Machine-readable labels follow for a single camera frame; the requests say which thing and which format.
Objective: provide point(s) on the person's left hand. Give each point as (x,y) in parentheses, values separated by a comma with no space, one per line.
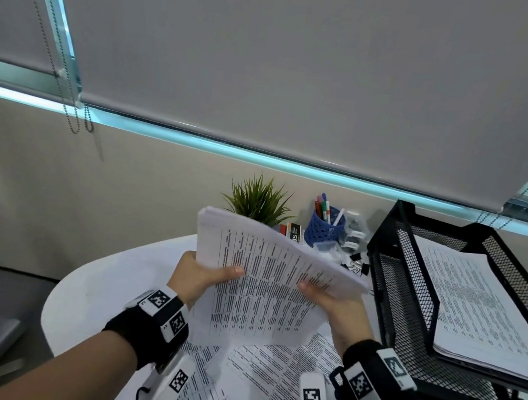
(194,280)

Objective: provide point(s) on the person's right hand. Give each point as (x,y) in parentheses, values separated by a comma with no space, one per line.
(345,321)

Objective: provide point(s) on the black mesh paper tray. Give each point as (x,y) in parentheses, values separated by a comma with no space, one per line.
(397,299)

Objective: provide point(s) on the pile of papers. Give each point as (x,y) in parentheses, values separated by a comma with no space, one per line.
(269,374)

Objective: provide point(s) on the person's left forearm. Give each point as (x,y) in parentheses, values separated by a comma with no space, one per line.
(73,371)

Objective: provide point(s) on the cluster of black binder clips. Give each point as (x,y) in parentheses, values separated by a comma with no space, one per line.
(358,264)

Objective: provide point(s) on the clear plastic lidded box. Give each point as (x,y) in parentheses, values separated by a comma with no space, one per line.
(328,249)

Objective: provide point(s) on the black right wristband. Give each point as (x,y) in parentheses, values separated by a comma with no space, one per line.
(393,396)

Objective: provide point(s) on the white tape dispenser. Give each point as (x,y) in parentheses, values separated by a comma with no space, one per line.
(355,230)

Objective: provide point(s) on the blue pen holder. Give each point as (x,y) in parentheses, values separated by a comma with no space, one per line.
(320,232)

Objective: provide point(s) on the white table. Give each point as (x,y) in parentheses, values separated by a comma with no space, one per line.
(99,292)

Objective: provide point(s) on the potted green plant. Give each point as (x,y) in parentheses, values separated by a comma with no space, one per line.
(259,201)

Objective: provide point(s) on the white box with dark label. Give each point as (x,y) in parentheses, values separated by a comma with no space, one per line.
(295,231)

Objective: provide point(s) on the green and white pen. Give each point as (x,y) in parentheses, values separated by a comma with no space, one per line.
(326,212)

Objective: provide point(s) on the red pen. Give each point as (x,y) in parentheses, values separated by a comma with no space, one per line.
(317,208)

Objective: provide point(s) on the glass window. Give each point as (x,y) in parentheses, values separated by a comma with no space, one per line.
(250,157)

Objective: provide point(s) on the wide grey roller blind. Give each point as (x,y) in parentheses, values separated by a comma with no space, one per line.
(312,67)

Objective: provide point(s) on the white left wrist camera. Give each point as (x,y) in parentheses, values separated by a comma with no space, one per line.
(172,385)

